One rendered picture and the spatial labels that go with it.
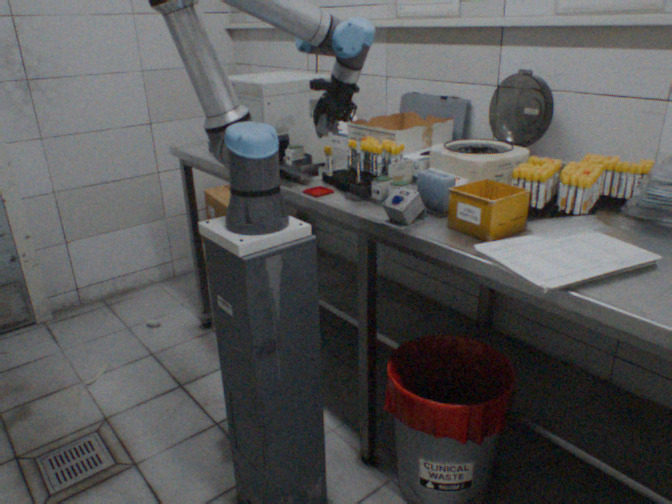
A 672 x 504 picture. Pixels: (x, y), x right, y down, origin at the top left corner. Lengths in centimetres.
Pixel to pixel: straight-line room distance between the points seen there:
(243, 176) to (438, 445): 87
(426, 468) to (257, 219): 85
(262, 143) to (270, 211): 15
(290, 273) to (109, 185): 187
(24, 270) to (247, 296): 186
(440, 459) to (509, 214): 70
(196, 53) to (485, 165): 79
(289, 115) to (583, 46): 90
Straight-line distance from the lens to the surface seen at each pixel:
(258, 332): 130
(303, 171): 170
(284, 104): 183
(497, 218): 127
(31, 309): 306
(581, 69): 178
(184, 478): 197
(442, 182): 140
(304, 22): 126
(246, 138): 121
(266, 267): 124
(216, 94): 133
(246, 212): 125
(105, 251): 311
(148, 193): 310
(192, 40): 132
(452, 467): 162
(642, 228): 148
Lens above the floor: 135
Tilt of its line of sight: 23 degrees down
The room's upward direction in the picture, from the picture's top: 2 degrees counter-clockwise
